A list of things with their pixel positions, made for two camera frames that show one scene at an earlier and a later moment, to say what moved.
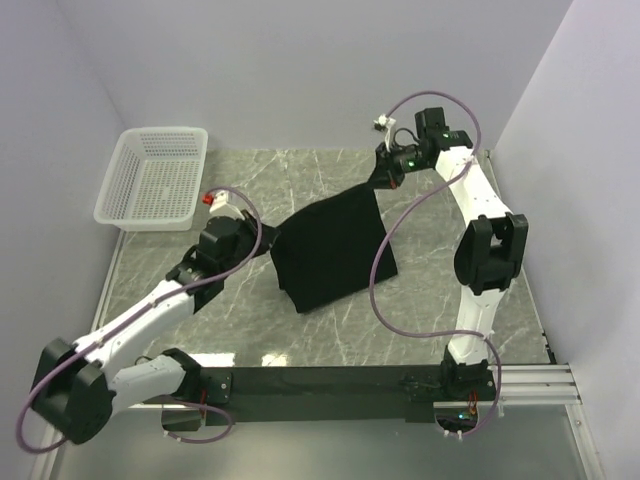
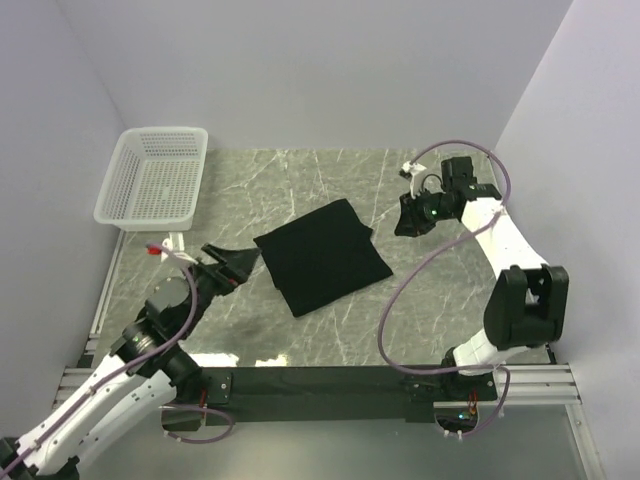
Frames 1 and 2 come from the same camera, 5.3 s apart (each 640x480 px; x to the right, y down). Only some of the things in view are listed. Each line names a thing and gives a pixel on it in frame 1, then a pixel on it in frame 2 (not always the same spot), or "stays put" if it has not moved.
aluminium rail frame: [546, 386] stays put
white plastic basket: [155, 181] stays put
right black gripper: [383, 170] → [411, 223]
